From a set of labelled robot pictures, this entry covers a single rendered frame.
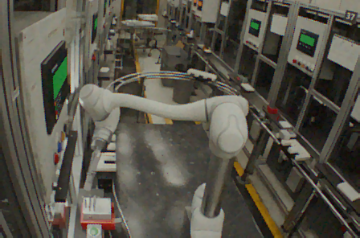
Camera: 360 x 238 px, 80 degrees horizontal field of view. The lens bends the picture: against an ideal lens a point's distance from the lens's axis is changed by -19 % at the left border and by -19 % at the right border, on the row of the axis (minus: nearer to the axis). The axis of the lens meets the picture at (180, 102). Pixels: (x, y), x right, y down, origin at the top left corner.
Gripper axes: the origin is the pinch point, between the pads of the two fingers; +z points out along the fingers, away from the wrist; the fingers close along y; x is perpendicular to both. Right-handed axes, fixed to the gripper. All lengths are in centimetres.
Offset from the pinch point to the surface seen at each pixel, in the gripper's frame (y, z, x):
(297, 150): -6, -68, 151
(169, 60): -231, -310, 100
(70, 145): 21.7, -6.0, -12.9
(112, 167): -38.3, -22.4, 15.7
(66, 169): 29.1, 4.4, -11.7
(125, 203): -45, -5, 31
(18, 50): 70, -4, -30
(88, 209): -4.9, 10.7, 3.7
